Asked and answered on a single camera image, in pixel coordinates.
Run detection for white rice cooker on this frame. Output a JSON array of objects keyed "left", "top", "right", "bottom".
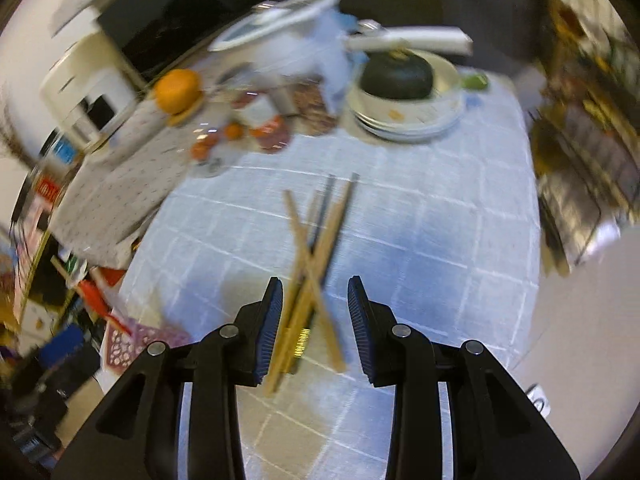
[{"left": 207, "top": 0, "right": 351, "bottom": 111}]

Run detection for small tangerines in bag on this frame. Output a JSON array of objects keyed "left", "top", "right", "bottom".
[{"left": 187, "top": 120, "right": 247, "bottom": 178}]

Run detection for black screen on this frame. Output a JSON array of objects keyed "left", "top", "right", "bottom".
[{"left": 97, "top": 0, "right": 301, "bottom": 86}]

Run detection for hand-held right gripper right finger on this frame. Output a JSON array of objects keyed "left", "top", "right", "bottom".
[{"left": 347, "top": 276, "right": 581, "bottom": 480}]

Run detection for bundle of wooden chopsticks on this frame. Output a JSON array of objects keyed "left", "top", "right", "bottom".
[{"left": 262, "top": 172, "right": 361, "bottom": 397}]

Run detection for dark chopstick with gold band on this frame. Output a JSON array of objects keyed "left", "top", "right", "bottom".
[{"left": 287, "top": 182, "right": 351, "bottom": 373}]

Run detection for grey patterned cloth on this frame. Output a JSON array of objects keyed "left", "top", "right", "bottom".
[{"left": 50, "top": 55, "right": 261, "bottom": 271}]

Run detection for dark green bowl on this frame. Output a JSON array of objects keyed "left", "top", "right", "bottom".
[{"left": 361, "top": 49, "right": 435, "bottom": 101}]

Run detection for red patterned bag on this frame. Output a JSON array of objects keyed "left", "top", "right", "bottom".
[{"left": 102, "top": 317, "right": 191, "bottom": 376}]

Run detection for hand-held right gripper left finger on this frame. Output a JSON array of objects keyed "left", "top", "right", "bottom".
[{"left": 52, "top": 276, "right": 284, "bottom": 480}]

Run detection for cluttered metal shelf rack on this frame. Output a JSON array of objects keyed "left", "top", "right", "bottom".
[{"left": 530, "top": 0, "right": 640, "bottom": 276}]

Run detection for light wooden chopstick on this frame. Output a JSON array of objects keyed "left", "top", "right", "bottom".
[
  {"left": 282, "top": 189, "right": 348, "bottom": 374},
  {"left": 277, "top": 191, "right": 325, "bottom": 376}
]

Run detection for large orange fruit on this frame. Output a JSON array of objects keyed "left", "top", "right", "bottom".
[{"left": 154, "top": 69, "right": 203, "bottom": 115}]

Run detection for stack of white plates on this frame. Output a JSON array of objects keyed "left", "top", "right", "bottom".
[{"left": 350, "top": 50, "right": 466, "bottom": 143}]

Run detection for white checked tablecloth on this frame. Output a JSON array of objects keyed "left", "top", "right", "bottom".
[{"left": 120, "top": 65, "right": 543, "bottom": 480}]

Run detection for red snack packet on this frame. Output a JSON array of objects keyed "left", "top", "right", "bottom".
[{"left": 249, "top": 115, "right": 293, "bottom": 153}]

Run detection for white tag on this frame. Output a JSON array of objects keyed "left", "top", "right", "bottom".
[{"left": 527, "top": 385, "right": 552, "bottom": 417}]

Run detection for brown patterned packet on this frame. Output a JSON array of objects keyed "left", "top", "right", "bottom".
[{"left": 290, "top": 82, "right": 338, "bottom": 136}]

